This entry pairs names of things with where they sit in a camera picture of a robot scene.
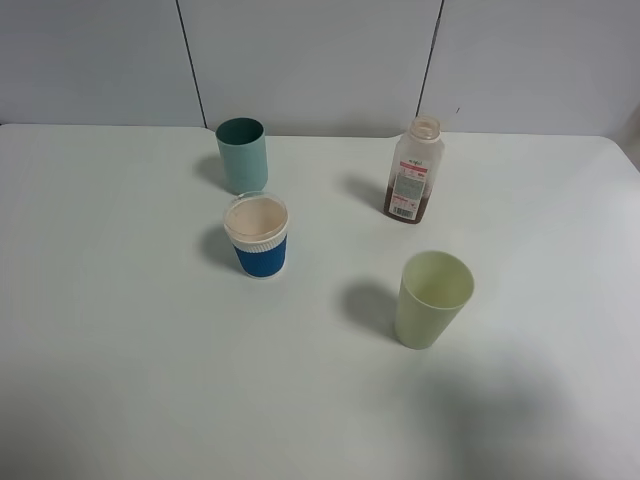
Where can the clear plastic drink bottle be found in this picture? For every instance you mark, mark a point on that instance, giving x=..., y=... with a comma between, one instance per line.
x=416, y=160

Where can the blue sleeved paper cup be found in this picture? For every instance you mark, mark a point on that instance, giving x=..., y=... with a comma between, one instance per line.
x=256, y=223

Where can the light green plastic cup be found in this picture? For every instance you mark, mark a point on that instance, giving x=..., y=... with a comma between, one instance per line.
x=435, y=286

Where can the teal plastic cup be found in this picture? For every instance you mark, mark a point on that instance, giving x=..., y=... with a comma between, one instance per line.
x=242, y=147

